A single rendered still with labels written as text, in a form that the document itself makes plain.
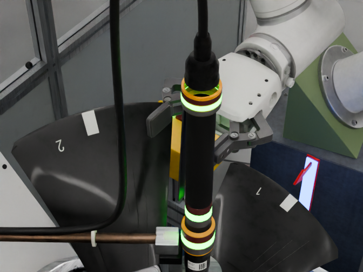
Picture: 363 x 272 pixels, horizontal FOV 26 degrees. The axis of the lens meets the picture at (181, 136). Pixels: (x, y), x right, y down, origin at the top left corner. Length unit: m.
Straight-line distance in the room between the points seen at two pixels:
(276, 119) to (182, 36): 0.62
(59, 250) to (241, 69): 0.46
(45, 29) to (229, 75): 0.83
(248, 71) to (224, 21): 1.52
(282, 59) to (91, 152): 0.29
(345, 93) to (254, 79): 0.71
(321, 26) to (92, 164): 0.36
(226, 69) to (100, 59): 1.02
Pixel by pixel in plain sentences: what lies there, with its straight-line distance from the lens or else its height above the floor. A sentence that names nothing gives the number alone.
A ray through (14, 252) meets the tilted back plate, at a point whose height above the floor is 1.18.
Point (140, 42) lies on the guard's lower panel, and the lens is 2.13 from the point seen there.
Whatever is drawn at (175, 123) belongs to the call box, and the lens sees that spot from 1.56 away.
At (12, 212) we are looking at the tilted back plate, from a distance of 1.26.
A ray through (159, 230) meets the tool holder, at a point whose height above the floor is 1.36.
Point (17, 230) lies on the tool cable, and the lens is 1.04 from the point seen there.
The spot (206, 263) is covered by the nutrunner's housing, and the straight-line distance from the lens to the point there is 1.06.
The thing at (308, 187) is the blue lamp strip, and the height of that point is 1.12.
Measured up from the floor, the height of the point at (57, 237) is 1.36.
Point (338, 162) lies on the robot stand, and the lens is 1.71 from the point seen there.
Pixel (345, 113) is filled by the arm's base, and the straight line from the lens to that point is 1.72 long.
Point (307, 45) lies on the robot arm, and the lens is 1.06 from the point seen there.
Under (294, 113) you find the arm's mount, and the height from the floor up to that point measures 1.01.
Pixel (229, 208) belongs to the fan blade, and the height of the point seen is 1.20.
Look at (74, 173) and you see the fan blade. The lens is 1.09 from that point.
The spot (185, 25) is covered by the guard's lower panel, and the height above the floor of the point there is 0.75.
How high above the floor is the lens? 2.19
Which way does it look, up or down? 47 degrees down
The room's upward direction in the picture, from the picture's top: straight up
